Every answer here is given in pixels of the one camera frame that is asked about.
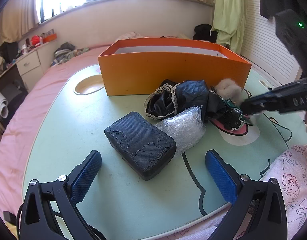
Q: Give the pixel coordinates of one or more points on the small orange tray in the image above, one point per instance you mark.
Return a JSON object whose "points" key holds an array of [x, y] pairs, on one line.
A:
{"points": [[49, 38]]}

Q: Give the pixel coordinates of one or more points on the beige fur pompom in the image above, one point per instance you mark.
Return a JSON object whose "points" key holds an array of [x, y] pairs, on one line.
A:
{"points": [[228, 88]]}

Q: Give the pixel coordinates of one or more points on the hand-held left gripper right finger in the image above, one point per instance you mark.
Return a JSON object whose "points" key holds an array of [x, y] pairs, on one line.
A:
{"points": [[221, 177]]}

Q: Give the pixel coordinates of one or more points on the pale pink blanket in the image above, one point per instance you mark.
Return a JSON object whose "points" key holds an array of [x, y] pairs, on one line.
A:
{"points": [[129, 35]]}

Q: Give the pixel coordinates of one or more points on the black textured case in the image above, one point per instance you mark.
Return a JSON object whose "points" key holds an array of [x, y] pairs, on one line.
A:
{"points": [[141, 145]]}

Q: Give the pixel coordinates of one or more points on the black shiny cloth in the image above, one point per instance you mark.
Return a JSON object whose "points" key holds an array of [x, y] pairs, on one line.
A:
{"points": [[193, 95]]}

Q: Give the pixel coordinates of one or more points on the pink bed sheet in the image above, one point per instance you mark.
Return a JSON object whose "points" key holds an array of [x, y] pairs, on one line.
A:
{"points": [[31, 105]]}

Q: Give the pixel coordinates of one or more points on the person's floral pink pants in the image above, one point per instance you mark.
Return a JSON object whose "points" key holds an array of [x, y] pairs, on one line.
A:
{"points": [[291, 180]]}

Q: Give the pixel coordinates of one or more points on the black lace satin cloth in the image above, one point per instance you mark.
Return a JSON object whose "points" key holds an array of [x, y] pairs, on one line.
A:
{"points": [[159, 102]]}

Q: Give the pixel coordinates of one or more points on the white drawer cabinet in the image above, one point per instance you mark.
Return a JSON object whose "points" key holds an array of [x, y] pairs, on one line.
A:
{"points": [[31, 63]]}

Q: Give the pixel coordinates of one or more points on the red toy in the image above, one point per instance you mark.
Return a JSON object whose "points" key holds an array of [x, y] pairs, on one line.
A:
{"points": [[35, 40]]}

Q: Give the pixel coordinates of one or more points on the dark grey bag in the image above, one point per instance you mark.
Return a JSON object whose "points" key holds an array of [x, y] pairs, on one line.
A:
{"points": [[14, 92]]}

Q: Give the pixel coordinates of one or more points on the clear bubble wrap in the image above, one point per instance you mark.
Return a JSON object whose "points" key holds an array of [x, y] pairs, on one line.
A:
{"points": [[181, 130]]}

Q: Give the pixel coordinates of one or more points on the green black toy car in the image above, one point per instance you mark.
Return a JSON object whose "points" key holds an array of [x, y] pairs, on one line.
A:
{"points": [[233, 117]]}

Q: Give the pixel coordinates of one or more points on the patterned clothes pile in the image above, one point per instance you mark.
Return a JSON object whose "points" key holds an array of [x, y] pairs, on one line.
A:
{"points": [[68, 52]]}

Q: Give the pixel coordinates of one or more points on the orange cardboard box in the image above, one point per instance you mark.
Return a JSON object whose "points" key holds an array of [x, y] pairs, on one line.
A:
{"points": [[168, 72]]}

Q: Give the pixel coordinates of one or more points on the green cartoon desktop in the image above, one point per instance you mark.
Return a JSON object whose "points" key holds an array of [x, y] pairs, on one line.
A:
{"points": [[68, 135]]}

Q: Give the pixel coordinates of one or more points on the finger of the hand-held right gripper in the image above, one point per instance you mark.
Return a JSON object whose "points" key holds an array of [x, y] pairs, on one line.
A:
{"points": [[254, 103]]}

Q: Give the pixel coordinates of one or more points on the black backpack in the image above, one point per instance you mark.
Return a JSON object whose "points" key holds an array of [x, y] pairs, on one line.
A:
{"points": [[8, 51]]}

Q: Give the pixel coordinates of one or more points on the white slatted wardrobe door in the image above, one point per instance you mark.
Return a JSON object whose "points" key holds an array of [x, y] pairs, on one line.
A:
{"points": [[263, 45]]}

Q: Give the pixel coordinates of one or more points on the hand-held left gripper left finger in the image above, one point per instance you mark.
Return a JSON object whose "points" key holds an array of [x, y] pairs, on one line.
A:
{"points": [[86, 177]]}

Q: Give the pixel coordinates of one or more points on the black clothes pile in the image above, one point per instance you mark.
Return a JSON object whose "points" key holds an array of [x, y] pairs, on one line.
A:
{"points": [[204, 32]]}

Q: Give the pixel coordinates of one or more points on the light green curtain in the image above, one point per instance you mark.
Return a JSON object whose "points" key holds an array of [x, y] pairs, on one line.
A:
{"points": [[228, 12]]}

